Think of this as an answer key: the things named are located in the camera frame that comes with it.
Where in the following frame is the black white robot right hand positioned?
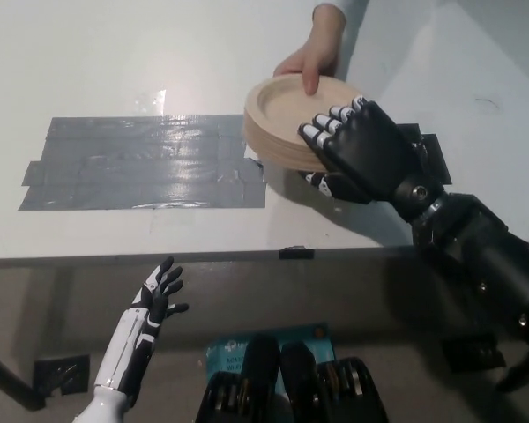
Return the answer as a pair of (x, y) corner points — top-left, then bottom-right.
(296, 94), (446, 223)

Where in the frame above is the person bare hand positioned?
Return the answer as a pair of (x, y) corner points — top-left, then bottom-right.
(272, 4), (348, 96)

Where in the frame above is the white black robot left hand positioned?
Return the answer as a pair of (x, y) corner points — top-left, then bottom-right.
(93, 256), (190, 397)

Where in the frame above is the stack of beige paper plates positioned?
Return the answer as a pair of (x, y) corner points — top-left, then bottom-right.
(242, 73), (365, 173)

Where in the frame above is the black tape patch on table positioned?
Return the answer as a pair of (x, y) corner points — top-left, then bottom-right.
(394, 123), (453, 187)

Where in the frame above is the black floor tape square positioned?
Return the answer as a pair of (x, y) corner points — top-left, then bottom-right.
(33, 354), (92, 397)
(441, 335), (507, 375)

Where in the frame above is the teal cardboard box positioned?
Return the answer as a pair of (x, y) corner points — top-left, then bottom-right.
(202, 323), (338, 397)

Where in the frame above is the small black tape strip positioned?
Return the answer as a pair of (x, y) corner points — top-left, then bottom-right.
(278, 243), (315, 261)

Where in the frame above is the black table leg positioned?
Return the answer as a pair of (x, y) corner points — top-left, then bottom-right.
(0, 345), (48, 411)

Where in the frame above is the clear tape piece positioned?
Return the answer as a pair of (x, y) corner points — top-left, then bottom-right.
(130, 89), (168, 116)

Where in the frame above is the grey duct tape patch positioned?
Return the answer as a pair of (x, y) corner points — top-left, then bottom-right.
(19, 114), (267, 213)

